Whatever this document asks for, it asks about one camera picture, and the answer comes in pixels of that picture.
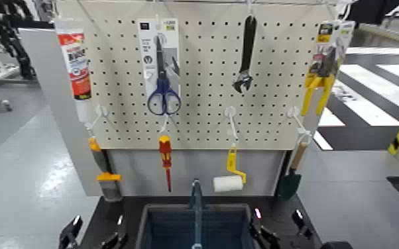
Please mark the beige perforated pegboard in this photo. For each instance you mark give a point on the beige perforated pegboard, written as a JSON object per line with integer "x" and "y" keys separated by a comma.
{"x": 206, "y": 114}

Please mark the orange grey scraper brush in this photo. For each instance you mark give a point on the orange grey scraper brush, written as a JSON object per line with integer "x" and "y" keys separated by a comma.
{"x": 105, "y": 174}

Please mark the yellow pliers in card package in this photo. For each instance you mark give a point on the yellow pliers in card package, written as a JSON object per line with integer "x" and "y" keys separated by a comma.
{"x": 319, "y": 83}

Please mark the white red sealant tube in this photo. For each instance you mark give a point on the white red sealant tube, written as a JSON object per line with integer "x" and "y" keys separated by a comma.
{"x": 77, "y": 66}

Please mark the red yellow screwdriver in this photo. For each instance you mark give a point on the red yellow screwdriver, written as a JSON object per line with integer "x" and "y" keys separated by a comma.
{"x": 165, "y": 153}

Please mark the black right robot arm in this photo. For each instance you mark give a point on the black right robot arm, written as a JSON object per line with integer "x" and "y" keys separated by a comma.
{"x": 335, "y": 245}

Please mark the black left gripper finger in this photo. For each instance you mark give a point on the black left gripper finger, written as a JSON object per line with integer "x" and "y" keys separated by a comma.
{"x": 114, "y": 238}
{"x": 70, "y": 233}

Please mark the black adjustable wrench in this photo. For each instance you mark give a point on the black adjustable wrench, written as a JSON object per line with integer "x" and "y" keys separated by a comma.
{"x": 246, "y": 52}

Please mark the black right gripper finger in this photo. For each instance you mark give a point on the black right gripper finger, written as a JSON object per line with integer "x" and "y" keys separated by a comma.
{"x": 302, "y": 224}
{"x": 264, "y": 234}

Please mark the white pegboard hook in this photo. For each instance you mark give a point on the white pegboard hook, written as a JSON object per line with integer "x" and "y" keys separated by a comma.
{"x": 231, "y": 121}
{"x": 298, "y": 121}
{"x": 99, "y": 113}
{"x": 165, "y": 123}

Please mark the grey backing panel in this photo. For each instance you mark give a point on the grey backing panel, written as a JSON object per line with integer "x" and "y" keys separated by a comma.
{"x": 192, "y": 167}

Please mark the black overhead object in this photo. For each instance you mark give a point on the black overhead object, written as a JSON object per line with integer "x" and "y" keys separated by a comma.
{"x": 370, "y": 10}

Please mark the blue scissors in card package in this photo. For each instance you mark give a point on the blue scissors in card package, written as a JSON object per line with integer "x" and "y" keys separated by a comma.
{"x": 163, "y": 94}

